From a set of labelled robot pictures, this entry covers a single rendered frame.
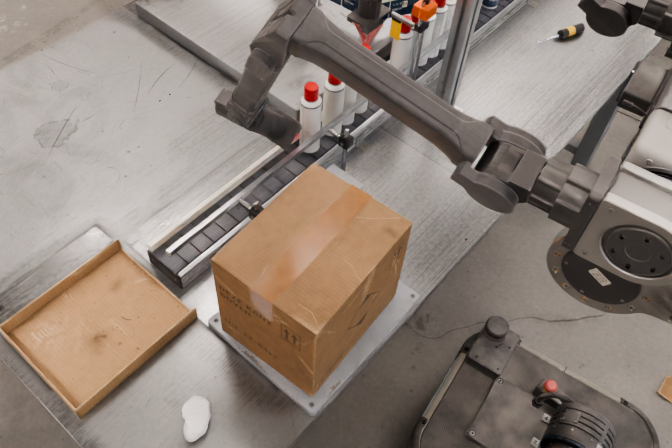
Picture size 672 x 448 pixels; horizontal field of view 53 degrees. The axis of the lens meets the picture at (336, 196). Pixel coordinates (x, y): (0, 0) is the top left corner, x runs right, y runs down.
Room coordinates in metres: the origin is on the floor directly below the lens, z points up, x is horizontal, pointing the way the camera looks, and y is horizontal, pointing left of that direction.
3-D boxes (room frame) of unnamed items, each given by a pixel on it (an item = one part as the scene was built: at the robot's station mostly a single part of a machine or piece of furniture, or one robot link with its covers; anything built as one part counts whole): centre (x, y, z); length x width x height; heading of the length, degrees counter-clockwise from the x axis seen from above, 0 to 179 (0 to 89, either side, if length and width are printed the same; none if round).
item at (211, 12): (1.81, 0.15, 0.86); 0.80 x 0.67 x 0.05; 143
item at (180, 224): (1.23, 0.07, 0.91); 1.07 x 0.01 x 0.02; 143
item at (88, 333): (0.64, 0.47, 0.85); 0.30 x 0.26 x 0.04; 143
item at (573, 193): (0.60, -0.31, 1.45); 0.09 x 0.08 x 0.12; 151
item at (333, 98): (1.23, 0.03, 0.98); 0.05 x 0.05 x 0.20
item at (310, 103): (1.16, 0.08, 0.98); 0.05 x 0.05 x 0.20
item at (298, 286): (0.71, 0.03, 0.99); 0.30 x 0.24 x 0.27; 147
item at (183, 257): (1.44, -0.13, 0.86); 1.65 x 0.08 x 0.04; 143
